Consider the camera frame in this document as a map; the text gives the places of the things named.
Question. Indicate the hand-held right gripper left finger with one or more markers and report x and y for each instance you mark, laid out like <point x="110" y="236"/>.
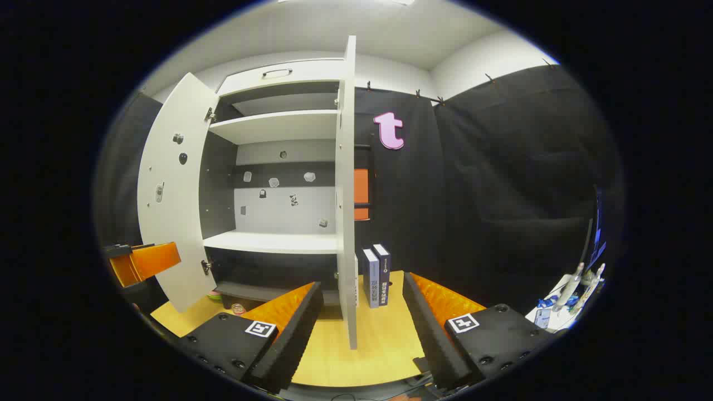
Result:
<point x="295" y="340"/>

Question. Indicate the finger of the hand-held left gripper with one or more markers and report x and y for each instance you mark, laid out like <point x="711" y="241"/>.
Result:
<point x="123" y="267"/>
<point x="159" y="260"/>

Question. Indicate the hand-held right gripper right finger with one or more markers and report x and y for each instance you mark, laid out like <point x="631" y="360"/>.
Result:
<point x="431" y="340"/>

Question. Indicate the cabinet door with camera sticker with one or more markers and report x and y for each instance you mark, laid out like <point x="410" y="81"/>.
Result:
<point x="172" y="223"/>

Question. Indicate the cabinet door with headphone sticker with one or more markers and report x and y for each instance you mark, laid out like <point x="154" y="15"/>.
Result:
<point x="348" y="223"/>

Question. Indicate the pink green small object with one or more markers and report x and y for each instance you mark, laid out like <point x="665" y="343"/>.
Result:
<point x="214" y="295"/>

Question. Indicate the dark navy book box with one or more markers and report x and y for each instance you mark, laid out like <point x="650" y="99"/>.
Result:
<point x="385" y="273"/>

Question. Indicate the white book box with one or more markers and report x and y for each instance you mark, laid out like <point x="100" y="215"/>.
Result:
<point x="357" y="284"/>

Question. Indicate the grey book box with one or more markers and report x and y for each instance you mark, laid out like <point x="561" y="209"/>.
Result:
<point x="371" y="278"/>

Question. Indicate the blue packet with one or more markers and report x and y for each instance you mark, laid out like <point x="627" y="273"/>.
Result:
<point x="548" y="302"/>

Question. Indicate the white cabinet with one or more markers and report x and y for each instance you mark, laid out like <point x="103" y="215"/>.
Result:
<point x="278" y="214"/>

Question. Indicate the white side table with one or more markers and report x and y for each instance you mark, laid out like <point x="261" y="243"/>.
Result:
<point x="560" y="322"/>

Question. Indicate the clear plastic bottle white cap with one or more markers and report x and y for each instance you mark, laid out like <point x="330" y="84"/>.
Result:
<point x="571" y="284"/>
<point x="591" y="287"/>

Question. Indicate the black backdrop cloth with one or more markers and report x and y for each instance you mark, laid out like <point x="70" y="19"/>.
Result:
<point x="501" y="195"/>

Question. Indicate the dark computer monitor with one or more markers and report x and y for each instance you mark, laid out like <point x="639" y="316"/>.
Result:
<point x="597" y="239"/>

